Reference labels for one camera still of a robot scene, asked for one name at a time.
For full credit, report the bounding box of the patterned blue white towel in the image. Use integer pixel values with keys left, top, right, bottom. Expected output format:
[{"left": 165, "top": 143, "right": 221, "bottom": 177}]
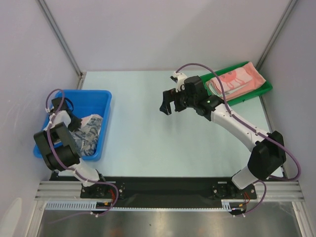
[{"left": 71, "top": 114, "right": 103, "bottom": 157}]

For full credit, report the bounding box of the blue plastic bin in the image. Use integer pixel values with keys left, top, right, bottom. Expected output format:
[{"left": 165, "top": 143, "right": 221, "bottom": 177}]
[{"left": 33, "top": 89, "right": 113, "bottom": 161}]

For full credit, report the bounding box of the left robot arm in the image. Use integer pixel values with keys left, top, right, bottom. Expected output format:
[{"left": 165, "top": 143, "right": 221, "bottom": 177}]
[{"left": 34, "top": 97, "right": 109, "bottom": 198}]

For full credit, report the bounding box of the aluminium frame rail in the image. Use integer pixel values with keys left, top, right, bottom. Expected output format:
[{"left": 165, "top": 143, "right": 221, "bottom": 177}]
[{"left": 35, "top": 181, "right": 304, "bottom": 201}]

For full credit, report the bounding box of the white slotted cable duct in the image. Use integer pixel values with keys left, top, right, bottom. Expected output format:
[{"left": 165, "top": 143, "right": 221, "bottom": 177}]
[{"left": 45, "top": 200, "right": 244, "bottom": 212}]

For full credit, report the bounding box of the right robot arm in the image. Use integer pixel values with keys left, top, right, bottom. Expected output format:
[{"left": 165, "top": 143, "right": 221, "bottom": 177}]
[{"left": 159, "top": 73, "right": 286, "bottom": 198}]

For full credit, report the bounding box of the light blue towel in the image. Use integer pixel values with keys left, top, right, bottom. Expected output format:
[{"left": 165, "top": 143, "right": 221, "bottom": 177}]
[{"left": 217, "top": 88, "right": 245, "bottom": 97}]

